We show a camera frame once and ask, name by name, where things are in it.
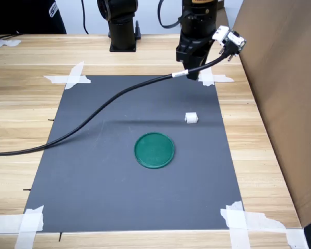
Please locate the round green lid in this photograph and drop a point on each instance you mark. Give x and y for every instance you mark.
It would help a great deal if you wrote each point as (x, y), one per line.
(154, 150)

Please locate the white tape scrap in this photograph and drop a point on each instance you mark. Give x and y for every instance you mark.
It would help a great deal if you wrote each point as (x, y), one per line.
(5, 42)

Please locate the dark grey mat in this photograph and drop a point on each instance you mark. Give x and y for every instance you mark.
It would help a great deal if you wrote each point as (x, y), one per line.
(119, 181)

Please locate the white tape piece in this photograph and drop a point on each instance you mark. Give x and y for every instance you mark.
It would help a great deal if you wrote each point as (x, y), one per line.
(71, 77)
(207, 77)
(28, 223)
(238, 223)

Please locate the person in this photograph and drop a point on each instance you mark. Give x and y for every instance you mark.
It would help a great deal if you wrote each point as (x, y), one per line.
(23, 15)

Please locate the brown cardboard partition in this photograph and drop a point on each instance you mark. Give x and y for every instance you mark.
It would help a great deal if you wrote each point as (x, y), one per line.
(287, 90)

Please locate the black base plug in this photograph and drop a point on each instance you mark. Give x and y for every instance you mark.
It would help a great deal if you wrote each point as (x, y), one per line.
(137, 31)

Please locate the white camera box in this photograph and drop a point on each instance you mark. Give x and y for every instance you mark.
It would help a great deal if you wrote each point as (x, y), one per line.
(230, 37)

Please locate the small white plastic terminal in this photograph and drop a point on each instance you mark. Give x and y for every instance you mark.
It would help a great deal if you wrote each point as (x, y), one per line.
(191, 118)

